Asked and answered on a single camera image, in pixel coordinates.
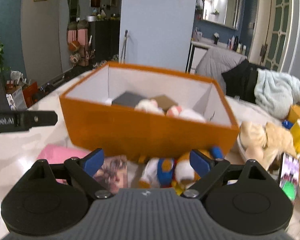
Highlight plush dog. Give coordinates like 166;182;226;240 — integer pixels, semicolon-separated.
138;146;224;195

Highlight dark grey box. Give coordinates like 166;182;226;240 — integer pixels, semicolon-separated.
111;92;147;108

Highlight dark illustrated book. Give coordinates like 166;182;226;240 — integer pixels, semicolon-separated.
93;155;128;194

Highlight white printed carton box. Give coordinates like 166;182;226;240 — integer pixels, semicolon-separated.
6;87;28;111

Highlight pink cloth pouch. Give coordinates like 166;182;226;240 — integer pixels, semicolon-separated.
36;143;91;184

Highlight red carton box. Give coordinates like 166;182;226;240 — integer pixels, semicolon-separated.
22;81;38;108

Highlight orange cardboard box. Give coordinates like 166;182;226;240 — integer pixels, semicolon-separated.
60;62;239;161

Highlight cream plush toy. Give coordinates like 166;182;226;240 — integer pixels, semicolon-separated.
238;121;297;170

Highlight smartphone with lit screen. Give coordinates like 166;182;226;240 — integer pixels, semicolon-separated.
278;152;300;203

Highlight black garment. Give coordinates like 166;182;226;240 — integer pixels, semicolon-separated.
222;59;267;104

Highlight light blue fleece blanket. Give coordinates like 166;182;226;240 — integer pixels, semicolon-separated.
254;68;300;119

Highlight grey padded jacket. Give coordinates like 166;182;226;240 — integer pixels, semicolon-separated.
195;47;247;94

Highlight yellow bowl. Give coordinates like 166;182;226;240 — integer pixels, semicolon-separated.
287;105;300;124

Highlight grey walking stick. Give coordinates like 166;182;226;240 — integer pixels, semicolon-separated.
120;30;128;63

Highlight white vanity cabinet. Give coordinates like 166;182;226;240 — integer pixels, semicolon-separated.
185;39;228;74

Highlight black tall cabinet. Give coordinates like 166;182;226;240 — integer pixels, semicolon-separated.
89;20;120;63

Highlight white glass panel door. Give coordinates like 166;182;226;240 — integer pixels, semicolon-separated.
248;0;300;73

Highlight wall mirror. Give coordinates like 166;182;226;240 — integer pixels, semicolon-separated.
200;0;243;30

